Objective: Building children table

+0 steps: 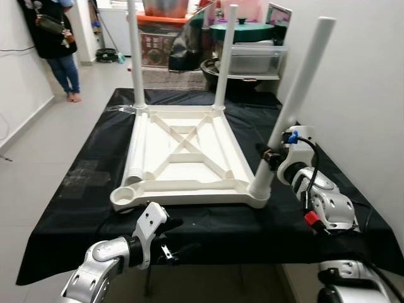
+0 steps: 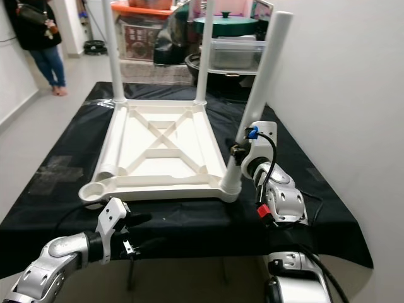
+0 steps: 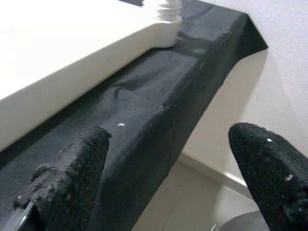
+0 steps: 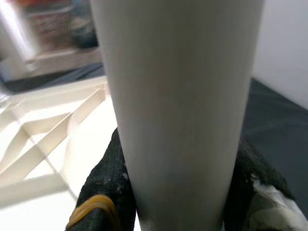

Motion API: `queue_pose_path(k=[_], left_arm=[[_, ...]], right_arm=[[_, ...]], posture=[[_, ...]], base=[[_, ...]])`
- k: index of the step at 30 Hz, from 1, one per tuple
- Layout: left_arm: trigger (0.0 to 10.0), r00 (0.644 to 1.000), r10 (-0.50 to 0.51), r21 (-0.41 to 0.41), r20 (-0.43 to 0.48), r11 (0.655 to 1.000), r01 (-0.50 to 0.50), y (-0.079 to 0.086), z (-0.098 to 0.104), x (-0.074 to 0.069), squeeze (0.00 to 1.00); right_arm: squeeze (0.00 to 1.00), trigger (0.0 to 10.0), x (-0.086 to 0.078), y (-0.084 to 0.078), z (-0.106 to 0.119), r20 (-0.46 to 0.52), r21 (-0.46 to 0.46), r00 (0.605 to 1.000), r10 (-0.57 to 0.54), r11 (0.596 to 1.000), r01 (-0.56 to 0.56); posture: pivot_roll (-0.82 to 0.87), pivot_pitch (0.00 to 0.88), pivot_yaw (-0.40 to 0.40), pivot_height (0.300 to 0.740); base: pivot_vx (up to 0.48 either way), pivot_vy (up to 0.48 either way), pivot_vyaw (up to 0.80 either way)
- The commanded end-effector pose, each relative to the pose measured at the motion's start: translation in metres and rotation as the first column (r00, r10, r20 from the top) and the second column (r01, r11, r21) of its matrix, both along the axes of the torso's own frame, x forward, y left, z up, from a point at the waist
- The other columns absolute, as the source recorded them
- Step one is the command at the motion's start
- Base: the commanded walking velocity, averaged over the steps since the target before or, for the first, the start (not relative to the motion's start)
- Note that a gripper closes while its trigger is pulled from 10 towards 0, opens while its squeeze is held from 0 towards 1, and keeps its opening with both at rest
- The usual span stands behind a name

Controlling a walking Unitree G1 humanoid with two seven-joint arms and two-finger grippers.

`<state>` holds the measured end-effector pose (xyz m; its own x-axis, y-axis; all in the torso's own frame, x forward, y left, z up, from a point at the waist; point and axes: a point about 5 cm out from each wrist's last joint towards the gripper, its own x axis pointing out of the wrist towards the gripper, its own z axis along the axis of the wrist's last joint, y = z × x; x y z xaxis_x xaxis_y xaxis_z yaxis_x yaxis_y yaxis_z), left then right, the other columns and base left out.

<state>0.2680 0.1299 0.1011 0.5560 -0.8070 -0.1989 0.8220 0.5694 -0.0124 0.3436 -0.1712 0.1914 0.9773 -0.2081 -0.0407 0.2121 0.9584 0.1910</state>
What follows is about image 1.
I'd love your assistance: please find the black coiled hose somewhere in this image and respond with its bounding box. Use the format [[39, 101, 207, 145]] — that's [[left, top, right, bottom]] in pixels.
[[96, 47, 122, 64]]

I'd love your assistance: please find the clear storage box orange lid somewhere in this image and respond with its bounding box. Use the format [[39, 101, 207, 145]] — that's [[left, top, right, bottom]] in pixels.
[[136, 13, 194, 68]]

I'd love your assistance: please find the silver robot leg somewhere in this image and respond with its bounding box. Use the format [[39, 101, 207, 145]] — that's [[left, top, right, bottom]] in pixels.
[[317, 260, 404, 303]]

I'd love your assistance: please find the person in black apron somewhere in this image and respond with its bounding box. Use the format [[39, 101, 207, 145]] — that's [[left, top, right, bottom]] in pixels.
[[18, 0, 83, 104]]

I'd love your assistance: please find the black shiny bag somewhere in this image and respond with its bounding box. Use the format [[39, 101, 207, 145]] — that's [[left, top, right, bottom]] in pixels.
[[169, 16, 216, 73]]

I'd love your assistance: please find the black tablecloth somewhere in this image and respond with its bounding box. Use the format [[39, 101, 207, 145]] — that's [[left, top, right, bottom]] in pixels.
[[16, 88, 404, 286]]

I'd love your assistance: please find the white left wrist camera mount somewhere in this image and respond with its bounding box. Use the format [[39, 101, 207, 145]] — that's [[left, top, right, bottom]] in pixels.
[[134, 202, 170, 271]]

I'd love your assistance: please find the black wok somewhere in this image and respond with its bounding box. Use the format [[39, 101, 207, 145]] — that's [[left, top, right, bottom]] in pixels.
[[201, 58, 273, 90]]

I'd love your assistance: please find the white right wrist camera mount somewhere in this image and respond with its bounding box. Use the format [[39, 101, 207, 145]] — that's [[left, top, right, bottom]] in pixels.
[[278, 126, 317, 184]]

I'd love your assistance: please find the black crossbody bag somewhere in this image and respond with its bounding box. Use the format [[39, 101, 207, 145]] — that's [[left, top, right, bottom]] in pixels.
[[34, 13, 74, 46]]

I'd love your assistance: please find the beige cloth-covered bench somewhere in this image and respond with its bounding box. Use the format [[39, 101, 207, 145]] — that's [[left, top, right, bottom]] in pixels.
[[136, 63, 210, 90]]

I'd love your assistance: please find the colourful printed carton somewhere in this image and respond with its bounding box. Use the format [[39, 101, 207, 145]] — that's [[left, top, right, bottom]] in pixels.
[[265, 3, 294, 47]]

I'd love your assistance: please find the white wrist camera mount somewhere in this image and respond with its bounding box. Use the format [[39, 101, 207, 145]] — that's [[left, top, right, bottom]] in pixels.
[[278, 126, 317, 184], [134, 202, 170, 271]]

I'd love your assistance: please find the white plastic children table top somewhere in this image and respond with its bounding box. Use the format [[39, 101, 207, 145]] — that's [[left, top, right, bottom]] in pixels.
[[110, 104, 272, 214]]

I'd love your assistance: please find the clear tape strip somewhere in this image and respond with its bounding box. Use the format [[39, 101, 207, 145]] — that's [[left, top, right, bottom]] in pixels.
[[107, 103, 137, 115]]

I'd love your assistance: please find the mop with green head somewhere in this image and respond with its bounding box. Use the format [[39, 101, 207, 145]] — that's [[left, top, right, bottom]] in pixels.
[[95, 0, 128, 64]]

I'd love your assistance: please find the clear plastic storage box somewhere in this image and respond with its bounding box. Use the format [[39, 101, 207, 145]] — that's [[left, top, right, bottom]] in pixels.
[[221, 41, 288, 78]]

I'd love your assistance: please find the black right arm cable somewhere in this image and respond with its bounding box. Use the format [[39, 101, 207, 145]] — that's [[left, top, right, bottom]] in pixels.
[[287, 133, 379, 235]]

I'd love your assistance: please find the white cabinet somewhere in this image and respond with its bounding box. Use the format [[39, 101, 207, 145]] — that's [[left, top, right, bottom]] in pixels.
[[101, 6, 137, 58]]

